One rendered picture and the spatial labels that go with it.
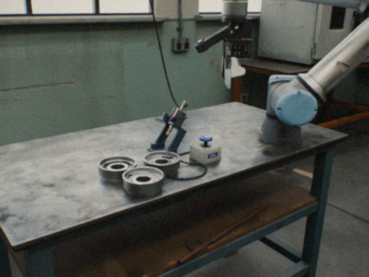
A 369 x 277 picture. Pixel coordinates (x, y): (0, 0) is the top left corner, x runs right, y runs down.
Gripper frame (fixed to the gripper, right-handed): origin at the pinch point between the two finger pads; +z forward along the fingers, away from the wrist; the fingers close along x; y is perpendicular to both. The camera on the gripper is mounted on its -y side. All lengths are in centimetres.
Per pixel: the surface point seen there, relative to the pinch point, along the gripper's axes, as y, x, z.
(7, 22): -112, 103, -13
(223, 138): 1.6, 12.7, 21.8
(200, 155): -7.2, -10.9, 19.5
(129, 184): -25.3, -33.1, 18.8
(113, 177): -30.5, -26.6, 19.9
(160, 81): -34, 176, 32
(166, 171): -16.9, -21.9, 20.0
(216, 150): -2.4, -9.1, 18.5
